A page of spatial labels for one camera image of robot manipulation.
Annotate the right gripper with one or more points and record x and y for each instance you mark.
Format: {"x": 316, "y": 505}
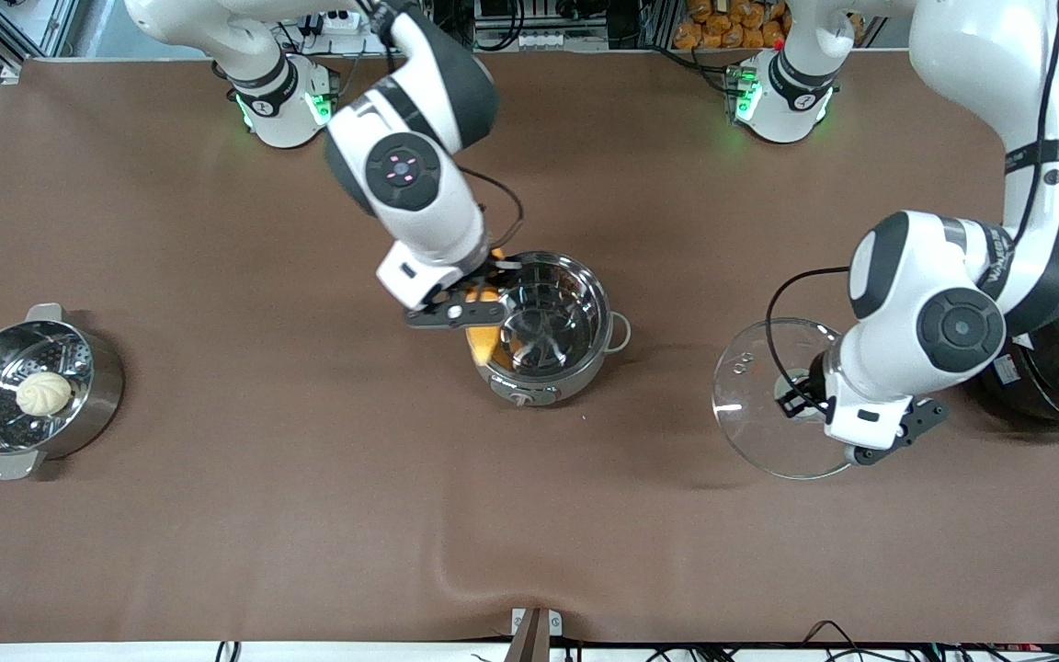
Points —
{"x": 490, "y": 269}

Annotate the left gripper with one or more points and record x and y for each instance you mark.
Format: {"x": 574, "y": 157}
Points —
{"x": 806, "y": 389}

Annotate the glass pot lid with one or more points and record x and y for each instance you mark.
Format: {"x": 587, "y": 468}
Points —
{"x": 755, "y": 414}

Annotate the yellow corn cob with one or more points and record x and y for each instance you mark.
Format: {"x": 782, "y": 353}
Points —
{"x": 482, "y": 345}

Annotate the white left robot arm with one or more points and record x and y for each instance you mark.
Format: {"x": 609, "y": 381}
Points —
{"x": 952, "y": 276}

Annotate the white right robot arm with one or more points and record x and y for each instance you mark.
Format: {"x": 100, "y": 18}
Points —
{"x": 419, "y": 165}

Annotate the grey electric cooking pot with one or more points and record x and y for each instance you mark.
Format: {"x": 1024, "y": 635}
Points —
{"x": 548, "y": 368}

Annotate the stainless steel steamer pot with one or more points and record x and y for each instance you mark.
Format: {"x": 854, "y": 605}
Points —
{"x": 97, "y": 386}

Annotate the brown table mat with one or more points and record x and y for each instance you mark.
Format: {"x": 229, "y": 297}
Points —
{"x": 529, "y": 515}

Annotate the white power strip with plugs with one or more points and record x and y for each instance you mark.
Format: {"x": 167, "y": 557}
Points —
{"x": 338, "y": 20}

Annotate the bag of orange buns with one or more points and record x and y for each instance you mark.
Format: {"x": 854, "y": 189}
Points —
{"x": 732, "y": 28}

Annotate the white steamed bun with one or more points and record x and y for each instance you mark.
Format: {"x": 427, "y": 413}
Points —
{"x": 43, "y": 393}

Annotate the black right camera mount bracket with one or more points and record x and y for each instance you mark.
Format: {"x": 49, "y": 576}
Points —
{"x": 456, "y": 315}

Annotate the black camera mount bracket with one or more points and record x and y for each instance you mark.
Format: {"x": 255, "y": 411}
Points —
{"x": 916, "y": 423}
{"x": 456, "y": 315}

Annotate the black left camera mount bracket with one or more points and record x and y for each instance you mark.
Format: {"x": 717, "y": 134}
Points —
{"x": 916, "y": 423}

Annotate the metal table clamp bracket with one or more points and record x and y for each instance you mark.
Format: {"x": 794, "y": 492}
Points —
{"x": 536, "y": 630}

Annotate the aluminium frame post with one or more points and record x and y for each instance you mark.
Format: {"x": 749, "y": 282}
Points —
{"x": 33, "y": 32}

